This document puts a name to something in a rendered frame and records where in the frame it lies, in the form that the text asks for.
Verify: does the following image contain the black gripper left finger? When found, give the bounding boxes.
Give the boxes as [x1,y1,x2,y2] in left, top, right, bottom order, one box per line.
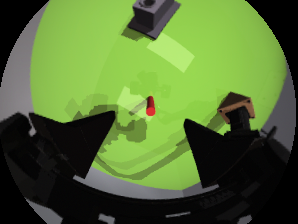
[28,111,116,180]

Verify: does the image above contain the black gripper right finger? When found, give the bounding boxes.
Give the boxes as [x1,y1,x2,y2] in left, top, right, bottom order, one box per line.
[184,117,266,189]

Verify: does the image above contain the red peg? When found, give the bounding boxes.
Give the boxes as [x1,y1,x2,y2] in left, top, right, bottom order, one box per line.
[146,96,156,117]

